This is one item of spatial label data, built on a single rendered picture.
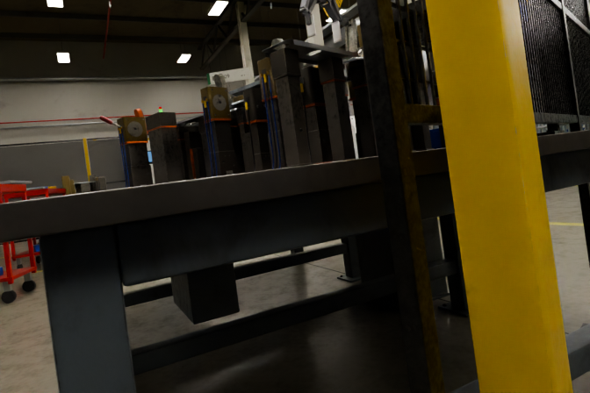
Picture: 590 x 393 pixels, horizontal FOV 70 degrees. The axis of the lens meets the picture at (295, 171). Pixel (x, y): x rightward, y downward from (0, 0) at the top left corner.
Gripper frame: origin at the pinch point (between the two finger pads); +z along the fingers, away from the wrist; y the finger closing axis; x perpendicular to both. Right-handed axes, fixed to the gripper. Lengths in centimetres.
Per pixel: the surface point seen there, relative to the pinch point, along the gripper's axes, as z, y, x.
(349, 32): -4.0, -15.7, -0.4
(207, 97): 12.9, 22.0, -39.0
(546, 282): 64, 50, 68
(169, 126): 17, 16, -76
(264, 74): 13.7, 25.7, -4.8
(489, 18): 28, 53, 66
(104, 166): -26, -246, -780
